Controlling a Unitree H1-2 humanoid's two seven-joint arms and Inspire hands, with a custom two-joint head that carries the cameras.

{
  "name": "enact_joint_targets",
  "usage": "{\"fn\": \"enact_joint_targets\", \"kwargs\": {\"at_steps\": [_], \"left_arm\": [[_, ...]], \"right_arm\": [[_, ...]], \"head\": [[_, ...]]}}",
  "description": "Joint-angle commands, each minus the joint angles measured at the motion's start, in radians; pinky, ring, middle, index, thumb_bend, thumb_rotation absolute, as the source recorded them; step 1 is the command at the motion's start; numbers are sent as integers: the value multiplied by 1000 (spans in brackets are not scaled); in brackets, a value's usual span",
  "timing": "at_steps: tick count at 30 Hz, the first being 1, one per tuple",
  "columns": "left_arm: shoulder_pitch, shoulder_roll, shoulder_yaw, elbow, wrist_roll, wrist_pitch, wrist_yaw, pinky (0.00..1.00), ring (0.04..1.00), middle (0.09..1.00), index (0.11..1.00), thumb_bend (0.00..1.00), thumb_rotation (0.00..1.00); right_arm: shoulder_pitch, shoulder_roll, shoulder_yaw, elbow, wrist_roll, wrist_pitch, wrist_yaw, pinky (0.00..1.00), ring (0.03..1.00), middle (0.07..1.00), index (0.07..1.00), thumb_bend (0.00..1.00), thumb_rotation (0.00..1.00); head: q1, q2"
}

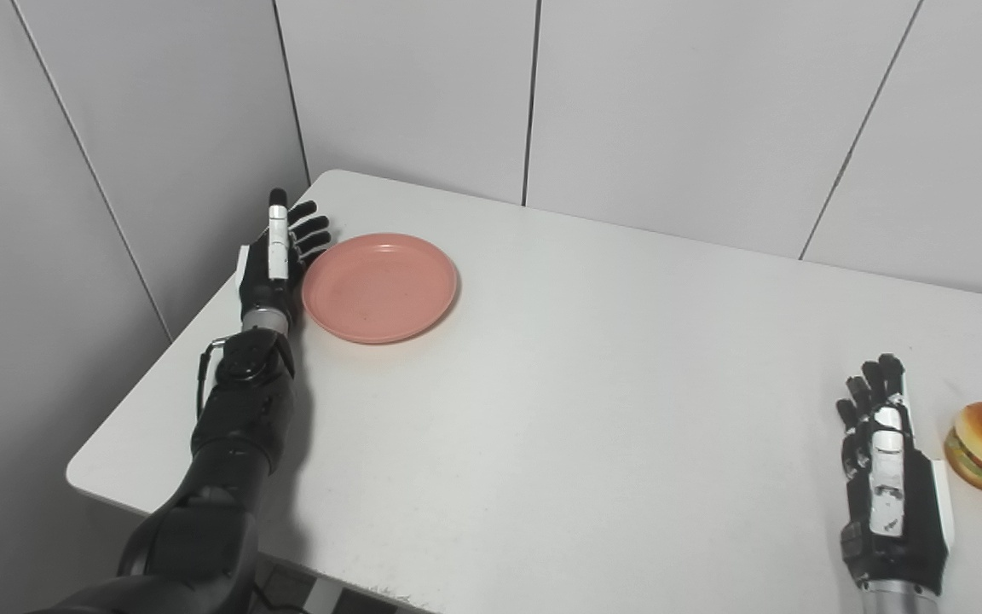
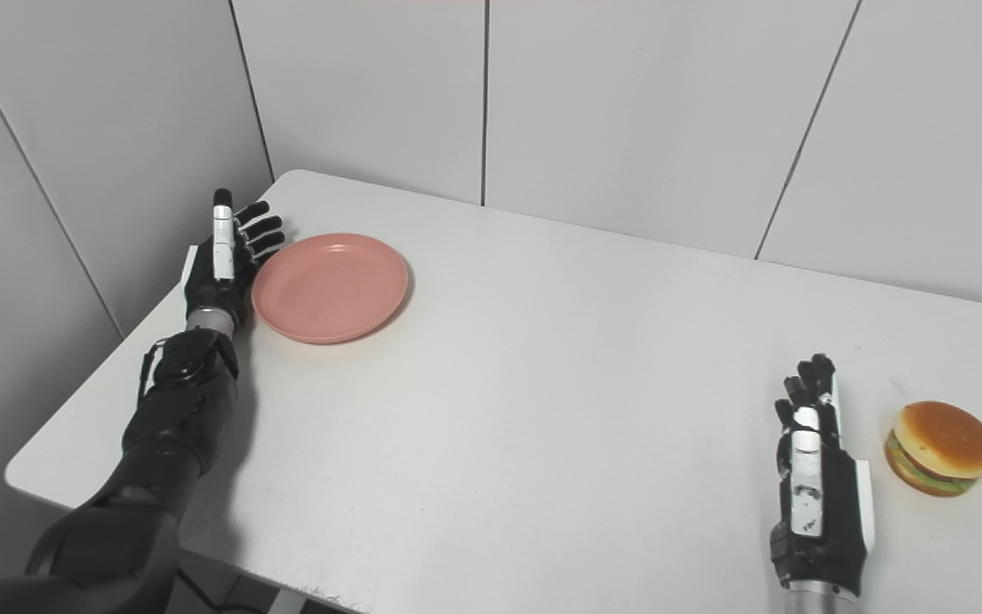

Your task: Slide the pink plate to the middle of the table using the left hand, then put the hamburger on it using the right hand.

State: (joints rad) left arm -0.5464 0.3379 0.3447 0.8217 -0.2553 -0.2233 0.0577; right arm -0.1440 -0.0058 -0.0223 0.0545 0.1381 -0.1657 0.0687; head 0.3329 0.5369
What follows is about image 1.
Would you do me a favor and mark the pink round plate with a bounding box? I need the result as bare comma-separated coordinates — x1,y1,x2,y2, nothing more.
302,233,459,345

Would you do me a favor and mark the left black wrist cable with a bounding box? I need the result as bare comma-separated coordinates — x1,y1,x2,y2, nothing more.
196,338,229,420

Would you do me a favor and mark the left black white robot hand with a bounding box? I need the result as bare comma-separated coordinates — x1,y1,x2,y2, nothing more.
238,188,332,315

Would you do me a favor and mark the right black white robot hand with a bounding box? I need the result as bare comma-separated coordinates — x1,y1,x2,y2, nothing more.
835,354,955,595

